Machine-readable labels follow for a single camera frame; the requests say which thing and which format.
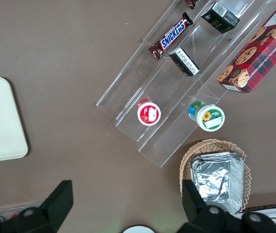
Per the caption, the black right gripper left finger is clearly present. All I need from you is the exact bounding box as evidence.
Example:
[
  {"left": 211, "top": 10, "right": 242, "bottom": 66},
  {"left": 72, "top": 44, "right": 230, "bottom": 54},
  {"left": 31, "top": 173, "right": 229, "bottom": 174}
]
[{"left": 13, "top": 180, "right": 74, "bottom": 233}]

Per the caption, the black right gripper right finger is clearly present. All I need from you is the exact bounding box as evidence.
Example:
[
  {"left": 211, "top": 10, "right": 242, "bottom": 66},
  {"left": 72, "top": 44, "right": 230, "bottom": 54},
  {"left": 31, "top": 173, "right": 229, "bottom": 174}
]
[{"left": 178, "top": 179, "right": 241, "bottom": 233}]

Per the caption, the foil tray stack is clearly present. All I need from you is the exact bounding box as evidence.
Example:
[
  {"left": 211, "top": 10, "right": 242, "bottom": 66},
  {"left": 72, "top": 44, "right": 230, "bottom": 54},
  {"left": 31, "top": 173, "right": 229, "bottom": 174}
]
[{"left": 190, "top": 151, "right": 246, "bottom": 216}]

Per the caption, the woven wicker basket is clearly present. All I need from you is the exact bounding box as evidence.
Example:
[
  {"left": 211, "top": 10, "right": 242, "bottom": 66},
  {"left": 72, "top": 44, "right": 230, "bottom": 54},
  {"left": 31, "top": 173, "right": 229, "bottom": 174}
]
[{"left": 179, "top": 138, "right": 252, "bottom": 212}]

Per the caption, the white round object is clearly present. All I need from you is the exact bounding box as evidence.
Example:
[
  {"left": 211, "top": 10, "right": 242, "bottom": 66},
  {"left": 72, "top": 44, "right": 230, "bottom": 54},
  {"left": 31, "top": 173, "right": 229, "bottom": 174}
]
[{"left": 122, "top": 225, "right": 156, "bottom": 233}]

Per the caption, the white bin with dark rim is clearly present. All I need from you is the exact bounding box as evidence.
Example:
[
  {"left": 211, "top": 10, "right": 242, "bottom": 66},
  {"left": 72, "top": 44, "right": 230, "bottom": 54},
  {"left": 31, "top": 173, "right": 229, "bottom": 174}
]
[{"left": 243, "top": 202, "right": 276, "bottom": 233}]

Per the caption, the sunflower lid small cup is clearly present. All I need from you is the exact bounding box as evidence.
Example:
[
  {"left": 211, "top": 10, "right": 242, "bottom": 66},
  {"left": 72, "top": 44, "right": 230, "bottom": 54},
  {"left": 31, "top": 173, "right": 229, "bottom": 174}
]
[{"left": 188, "top": 100, "right": 226, "bottom": 133}]

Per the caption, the red lid small cup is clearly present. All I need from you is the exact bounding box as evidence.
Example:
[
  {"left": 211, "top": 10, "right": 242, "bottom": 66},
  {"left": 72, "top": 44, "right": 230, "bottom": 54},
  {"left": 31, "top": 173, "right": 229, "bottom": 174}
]
[{"left": 136, "top": 99, "right": 162, "bottom": 126}]

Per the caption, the clear acrylic stepped display stand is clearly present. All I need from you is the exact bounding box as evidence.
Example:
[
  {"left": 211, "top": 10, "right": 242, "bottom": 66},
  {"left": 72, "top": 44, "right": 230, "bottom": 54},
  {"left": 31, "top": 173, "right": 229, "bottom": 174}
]
[{"left": 95, "top": 0, "right": 276, "bottom": 168}]

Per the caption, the black box with white label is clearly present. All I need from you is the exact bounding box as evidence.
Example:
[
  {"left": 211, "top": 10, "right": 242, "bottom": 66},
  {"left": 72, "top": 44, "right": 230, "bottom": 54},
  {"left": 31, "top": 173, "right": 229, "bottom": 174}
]
[{"left": 168, "top": 47, "right": 200, "bottom": 78}]

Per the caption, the red tartan cookie box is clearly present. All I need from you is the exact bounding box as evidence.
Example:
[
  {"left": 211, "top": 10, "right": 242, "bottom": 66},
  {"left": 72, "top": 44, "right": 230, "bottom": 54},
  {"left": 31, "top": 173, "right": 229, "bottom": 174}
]
[{"left": 216, "top": 0, "right": 276, "bottom": 94}]

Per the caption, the Snickers chocolate bar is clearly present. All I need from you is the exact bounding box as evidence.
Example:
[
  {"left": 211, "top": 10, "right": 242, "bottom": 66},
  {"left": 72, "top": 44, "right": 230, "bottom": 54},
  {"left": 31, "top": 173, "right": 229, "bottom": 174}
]
[{"left": 148, "top": 12, "right": 194, "bottom": 61}]

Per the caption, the black box with barcode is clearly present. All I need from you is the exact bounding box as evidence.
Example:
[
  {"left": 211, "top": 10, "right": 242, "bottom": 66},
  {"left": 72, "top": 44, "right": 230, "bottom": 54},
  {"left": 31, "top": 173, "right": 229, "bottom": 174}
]
[{"left": 201, "top": 1, "right": 241, "bottom": 34}]

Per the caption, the brown wrapped candy bar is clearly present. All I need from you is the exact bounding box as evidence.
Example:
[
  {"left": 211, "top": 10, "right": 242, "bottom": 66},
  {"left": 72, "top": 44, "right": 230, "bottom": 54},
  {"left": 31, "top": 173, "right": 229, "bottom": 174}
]
[{"left": 185, "top": 0, "right": 199, "bottom": 10}]

